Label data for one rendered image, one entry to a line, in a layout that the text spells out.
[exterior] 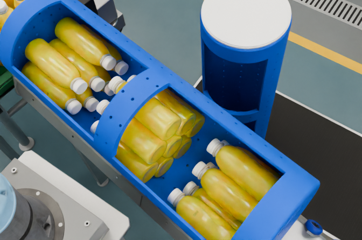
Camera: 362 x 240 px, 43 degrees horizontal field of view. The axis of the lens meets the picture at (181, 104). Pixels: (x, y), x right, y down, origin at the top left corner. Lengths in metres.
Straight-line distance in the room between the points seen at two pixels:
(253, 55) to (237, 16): 0.14
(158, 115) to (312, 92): 1.57
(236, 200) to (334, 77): 1.63
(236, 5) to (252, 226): 0.76
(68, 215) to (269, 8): 0.87
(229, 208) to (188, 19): 1.84
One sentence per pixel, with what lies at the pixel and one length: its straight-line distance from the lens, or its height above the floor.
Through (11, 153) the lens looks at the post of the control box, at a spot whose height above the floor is 0.34.
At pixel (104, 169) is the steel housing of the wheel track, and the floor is 0.86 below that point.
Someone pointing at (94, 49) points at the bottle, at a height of 1.14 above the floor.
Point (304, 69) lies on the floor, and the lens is 2.61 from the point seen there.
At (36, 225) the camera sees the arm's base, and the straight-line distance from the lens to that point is 0.94.
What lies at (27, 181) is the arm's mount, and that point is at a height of 1.22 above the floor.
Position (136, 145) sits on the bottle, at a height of 1.14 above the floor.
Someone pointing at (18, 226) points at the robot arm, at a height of 1.35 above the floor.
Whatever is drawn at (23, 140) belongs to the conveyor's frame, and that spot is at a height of 0.09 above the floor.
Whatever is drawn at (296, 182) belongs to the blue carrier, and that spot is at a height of 1.22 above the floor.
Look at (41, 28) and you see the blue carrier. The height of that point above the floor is 1.12.
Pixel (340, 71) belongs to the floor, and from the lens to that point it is 2.65.
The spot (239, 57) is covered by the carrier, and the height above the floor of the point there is 0.99.
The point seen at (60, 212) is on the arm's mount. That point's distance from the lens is 1.00.
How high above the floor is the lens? 2.13
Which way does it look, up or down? 60 degrees down
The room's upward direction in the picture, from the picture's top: 7 degrees counter-clockwise
